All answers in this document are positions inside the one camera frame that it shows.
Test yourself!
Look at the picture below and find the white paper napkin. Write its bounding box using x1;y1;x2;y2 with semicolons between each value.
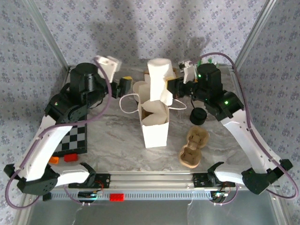
142;100;168;126
147;58;177;105

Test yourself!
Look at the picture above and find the white printed paper gift bag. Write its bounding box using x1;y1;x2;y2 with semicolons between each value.
119;93;188;149

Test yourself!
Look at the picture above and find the black grey chessboard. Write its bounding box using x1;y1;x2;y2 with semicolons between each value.
53;123;88;155

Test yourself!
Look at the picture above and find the red toy brick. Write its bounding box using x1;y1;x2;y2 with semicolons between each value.
63;154;79;163
109;193;125;202

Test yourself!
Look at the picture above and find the aluminium table edge rail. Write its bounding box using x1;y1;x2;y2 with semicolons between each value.
229;67;267;171

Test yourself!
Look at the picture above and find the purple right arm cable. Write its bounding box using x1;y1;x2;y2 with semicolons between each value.
192;52;299;207

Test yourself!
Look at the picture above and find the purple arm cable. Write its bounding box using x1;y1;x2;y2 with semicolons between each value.
192;52;299;207
5;57;112;209

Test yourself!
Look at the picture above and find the aluminium frame post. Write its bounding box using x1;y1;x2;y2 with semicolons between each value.
24;0;72;71
232;0;279;71

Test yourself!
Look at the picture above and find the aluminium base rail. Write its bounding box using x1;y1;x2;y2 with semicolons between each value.
95;170;281;189

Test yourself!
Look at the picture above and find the grey slotted cable duct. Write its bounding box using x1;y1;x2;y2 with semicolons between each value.
50;189;213;201

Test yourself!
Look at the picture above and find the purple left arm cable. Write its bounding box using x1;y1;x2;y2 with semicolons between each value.
5;57;112;209

